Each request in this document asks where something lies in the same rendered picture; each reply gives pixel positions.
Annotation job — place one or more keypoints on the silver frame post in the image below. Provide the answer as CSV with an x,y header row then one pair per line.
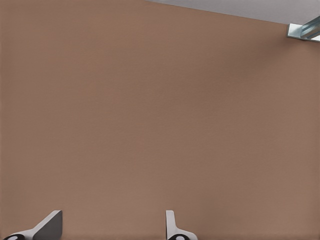
x,y
303,31

